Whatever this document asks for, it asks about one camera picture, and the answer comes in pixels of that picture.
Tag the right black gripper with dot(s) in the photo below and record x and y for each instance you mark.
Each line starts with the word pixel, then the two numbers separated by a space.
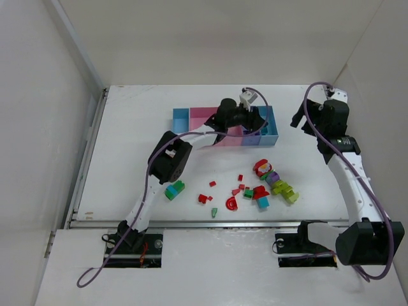
pixel 306 118

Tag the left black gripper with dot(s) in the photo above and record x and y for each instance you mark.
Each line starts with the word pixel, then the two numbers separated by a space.
pixel 255 117

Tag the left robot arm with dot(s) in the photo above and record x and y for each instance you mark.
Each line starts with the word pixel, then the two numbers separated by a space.
pixel 169 158

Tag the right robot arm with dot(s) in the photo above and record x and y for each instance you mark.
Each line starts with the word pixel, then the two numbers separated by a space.
pixel 371 238

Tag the large pink bin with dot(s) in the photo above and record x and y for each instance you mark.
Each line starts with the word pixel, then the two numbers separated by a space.
pixel 197 117

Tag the purple bin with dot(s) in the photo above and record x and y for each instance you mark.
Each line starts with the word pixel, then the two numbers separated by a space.
pixel 252 138

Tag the light blue bin right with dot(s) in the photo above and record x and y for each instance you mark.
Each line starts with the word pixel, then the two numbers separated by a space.
pixel 269 140

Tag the red flower duplo brick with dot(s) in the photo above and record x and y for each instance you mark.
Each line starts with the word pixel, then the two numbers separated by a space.
pixel 262 167

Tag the purple flower duplo brick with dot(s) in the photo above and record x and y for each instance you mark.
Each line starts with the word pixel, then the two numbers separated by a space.
pixel 272 178

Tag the small green number brick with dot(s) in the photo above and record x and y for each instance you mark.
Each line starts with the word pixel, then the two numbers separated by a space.
pixel 248 193

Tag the red duplo roof brick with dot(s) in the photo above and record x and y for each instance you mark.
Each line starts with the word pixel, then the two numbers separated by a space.
pixel 259 192

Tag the lime green duplo stack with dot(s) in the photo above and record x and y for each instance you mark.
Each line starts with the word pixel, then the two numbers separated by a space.
pixel 285 190

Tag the red brick cluster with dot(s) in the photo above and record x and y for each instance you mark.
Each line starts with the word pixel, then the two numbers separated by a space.
pixel 203 199

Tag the red arch brick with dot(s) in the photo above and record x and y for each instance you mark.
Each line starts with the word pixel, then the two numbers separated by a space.
pixel 231 204

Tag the teal square brick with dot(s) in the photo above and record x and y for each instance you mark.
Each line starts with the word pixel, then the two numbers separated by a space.
pixel 262 203

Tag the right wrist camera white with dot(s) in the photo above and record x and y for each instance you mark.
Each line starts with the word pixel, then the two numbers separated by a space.
pixel 336 94

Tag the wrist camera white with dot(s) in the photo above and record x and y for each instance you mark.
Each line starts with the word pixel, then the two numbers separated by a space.
pixel 336 94
pixel 247 97

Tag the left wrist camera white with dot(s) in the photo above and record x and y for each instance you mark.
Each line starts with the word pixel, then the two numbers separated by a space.
pixel 247 97

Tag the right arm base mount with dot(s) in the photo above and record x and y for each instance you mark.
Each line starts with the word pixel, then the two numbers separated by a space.
pixel 293 253

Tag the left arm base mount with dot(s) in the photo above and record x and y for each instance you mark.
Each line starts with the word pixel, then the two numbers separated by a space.
pixel 148 255

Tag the aluminium rail front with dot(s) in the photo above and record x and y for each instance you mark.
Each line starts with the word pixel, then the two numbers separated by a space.
pixel 184 224

